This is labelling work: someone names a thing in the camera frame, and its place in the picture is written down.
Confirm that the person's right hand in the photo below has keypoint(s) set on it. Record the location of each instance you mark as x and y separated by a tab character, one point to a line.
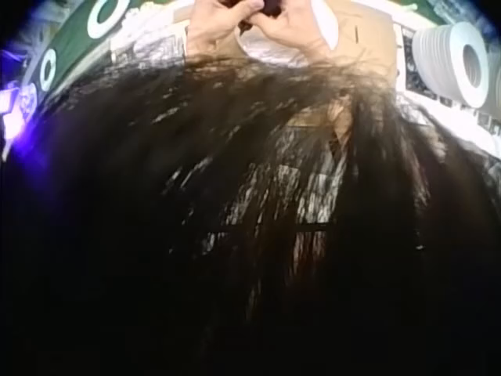
298	24

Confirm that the person's left hand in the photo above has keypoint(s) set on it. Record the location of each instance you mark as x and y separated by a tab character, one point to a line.
213	23

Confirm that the small dark object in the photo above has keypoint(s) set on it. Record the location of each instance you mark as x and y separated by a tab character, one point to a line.
272	7

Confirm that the large white disc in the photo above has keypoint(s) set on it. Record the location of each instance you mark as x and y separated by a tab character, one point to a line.
274	53

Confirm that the green cloth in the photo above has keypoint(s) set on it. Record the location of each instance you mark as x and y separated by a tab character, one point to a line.
74	43

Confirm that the stack of white rings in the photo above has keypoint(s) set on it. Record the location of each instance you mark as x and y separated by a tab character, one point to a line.
450	58

